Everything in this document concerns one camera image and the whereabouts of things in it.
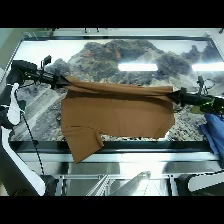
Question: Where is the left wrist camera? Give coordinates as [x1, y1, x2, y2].
[40, 54, 53, 72]

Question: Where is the black cable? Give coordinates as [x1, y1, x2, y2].
[13, 89, 46, 177]

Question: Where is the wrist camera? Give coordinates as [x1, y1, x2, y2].
[195, 75, 208, 98]
[40, 54, 53, 72]

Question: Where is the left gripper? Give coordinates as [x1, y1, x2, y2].
[50, 73, 70, 90]

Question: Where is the blue garment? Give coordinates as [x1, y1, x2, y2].
[199, 113, 224, 168]

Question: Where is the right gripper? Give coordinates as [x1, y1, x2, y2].
[167, 87, 188, 108]

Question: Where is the silver frame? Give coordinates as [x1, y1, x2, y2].
[9, 151, 224, 197]

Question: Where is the brown T-shirt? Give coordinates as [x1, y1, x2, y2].
[60, 75, 176, 164]

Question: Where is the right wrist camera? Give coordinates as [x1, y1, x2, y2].
[195, 75, 208, 98]

